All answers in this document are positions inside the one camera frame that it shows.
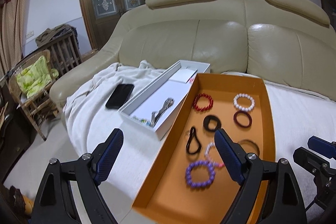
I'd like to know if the white bead bracelet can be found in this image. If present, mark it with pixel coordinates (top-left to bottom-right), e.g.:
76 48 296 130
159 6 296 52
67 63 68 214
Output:
233 93 256 112

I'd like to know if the beige leather sofa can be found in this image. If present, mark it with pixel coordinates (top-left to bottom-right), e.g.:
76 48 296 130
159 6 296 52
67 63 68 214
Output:
49 0 336 114

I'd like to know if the brown wooden door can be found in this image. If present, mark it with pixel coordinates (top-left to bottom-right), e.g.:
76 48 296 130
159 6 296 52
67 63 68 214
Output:
76 0 147 50

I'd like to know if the black scrunchie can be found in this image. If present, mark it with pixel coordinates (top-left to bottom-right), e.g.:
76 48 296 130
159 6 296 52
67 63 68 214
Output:
203 115 222 132

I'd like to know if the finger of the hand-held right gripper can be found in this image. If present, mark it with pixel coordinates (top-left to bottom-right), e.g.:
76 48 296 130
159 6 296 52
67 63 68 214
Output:
308 135 336 160
293 147 332 184

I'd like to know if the dark red braided bracelet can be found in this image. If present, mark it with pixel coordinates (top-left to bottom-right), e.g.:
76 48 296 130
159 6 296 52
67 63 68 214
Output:
233 111 253 128

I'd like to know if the wooden crib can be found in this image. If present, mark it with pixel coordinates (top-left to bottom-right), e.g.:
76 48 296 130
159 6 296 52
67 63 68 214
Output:
39 30 84 75

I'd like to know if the black smartphone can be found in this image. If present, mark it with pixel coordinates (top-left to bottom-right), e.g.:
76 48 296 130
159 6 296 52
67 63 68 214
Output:
105 84 135 109

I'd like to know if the red bead bracelet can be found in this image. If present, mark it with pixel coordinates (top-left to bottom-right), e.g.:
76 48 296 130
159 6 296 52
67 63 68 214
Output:
193 93 214 112

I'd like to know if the white card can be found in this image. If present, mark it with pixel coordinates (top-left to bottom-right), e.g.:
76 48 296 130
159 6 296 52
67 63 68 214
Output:
168 69 198 84

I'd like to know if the purple bead bracelet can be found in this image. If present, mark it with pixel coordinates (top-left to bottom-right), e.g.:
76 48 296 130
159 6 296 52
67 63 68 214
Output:
185 160 216 188

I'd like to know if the glass bead bracelet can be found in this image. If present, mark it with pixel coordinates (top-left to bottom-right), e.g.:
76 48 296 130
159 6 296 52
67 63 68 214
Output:
133 115 151 125

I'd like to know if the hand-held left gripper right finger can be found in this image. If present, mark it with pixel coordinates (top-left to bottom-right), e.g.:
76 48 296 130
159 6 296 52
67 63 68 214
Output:
214 128 307 224

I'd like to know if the white blanket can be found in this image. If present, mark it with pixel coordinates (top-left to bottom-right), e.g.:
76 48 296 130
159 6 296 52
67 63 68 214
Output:
62 60 336 224

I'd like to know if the thin brown hair band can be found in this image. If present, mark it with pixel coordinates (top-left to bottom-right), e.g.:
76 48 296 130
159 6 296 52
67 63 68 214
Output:
238 139 261 157

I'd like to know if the brown object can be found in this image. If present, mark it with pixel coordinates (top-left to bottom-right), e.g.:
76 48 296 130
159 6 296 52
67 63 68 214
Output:
5 186 34 216

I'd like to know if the green patterned cushion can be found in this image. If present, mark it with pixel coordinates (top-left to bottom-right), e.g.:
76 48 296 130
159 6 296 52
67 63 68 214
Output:
16 59 59 98

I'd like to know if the pile of clothes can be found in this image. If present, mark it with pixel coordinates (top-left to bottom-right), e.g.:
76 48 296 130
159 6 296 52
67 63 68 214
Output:
35 25 78 47

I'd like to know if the silver chain necklace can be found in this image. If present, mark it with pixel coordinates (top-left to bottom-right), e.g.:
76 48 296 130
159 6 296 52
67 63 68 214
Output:
150 98 175 126

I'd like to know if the orange cardboard box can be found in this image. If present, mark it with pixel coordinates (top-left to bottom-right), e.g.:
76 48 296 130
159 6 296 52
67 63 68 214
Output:
131 72 276 224

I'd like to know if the long white box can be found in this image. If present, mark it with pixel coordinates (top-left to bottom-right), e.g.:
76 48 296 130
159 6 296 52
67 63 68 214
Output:
118 59 211 141

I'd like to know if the pink clear bead bracelet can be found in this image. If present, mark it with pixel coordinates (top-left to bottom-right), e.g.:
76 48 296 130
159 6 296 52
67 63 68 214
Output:
203 141 226 168

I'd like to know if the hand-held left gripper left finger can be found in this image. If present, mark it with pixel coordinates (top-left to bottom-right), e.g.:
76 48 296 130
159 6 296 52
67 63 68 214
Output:
30 128 124 224

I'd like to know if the wicker chair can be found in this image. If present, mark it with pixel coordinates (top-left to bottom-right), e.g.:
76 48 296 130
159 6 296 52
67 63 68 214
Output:
8 49 59 141

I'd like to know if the beige curtain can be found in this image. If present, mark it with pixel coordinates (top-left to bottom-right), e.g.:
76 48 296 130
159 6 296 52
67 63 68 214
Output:
0 0 33 80

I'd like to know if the thin black hair tie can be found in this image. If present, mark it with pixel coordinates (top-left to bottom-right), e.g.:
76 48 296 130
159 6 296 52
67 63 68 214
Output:
185 126 202 155

